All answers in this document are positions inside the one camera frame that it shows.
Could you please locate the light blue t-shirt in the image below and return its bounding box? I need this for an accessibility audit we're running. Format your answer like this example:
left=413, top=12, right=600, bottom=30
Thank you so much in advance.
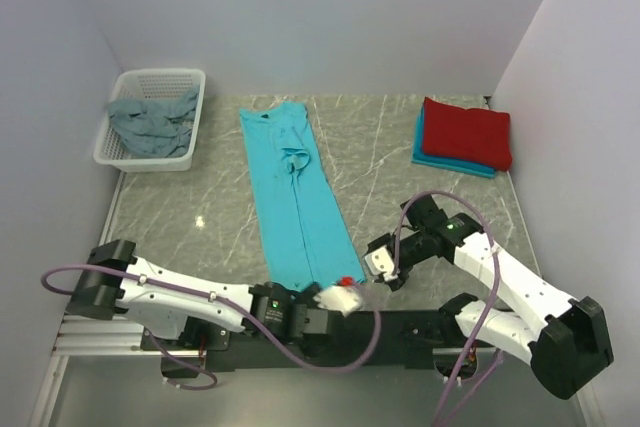
left=239, top=102, right=365, bottom=291

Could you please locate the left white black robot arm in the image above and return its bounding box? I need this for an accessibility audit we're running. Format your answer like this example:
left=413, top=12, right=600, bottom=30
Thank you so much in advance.
left=67, top=240, right=362, bottom=349

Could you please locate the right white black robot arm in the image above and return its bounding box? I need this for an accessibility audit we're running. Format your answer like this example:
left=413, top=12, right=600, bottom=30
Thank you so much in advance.
left=364, top=195, right=614, bottom=400

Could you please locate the black base crossbar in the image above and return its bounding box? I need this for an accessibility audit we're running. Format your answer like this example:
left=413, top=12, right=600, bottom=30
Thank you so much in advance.
left=139, top=310, right=501, bottom=378

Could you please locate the folded teal t-shirt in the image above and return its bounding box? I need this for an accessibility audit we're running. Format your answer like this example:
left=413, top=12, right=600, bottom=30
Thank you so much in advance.
left=411, top=109, right=496, bottom=179

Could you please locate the folded red t-shirt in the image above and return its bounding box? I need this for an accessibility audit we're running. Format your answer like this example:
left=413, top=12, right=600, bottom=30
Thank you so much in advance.
left=421, top=98, right=513, bottom=171

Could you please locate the grey-blue crumpled t-shirt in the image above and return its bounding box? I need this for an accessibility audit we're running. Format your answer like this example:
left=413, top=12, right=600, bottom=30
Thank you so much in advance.
left=107, top=86, right=199, bottom=158

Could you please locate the white plastic laundry basket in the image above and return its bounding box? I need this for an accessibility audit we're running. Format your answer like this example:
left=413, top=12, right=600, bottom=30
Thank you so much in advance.
left=93, top=68, right=206, bottom=173

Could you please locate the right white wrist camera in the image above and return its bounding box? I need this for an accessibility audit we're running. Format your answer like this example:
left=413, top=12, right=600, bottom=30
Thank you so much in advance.
left=364, top=246, right=398, bottom=283

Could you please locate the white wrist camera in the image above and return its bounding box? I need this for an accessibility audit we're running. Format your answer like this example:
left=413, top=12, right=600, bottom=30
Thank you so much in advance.
left=313, top=276, right=364, bottom=317
left=364, top=246, right=398, bottom=283

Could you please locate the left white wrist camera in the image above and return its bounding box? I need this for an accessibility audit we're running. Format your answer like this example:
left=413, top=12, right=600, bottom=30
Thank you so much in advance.
left=313, top=276, right=364, bottom=317

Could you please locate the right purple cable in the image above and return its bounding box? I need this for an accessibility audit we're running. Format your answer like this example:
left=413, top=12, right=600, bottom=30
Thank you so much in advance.
left=389, top=189, right=504, bottom=427

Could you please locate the aluminium rail frame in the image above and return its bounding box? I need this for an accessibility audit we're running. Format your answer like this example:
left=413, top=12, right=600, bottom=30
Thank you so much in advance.
left=27, top=166, right=601, bottom=427

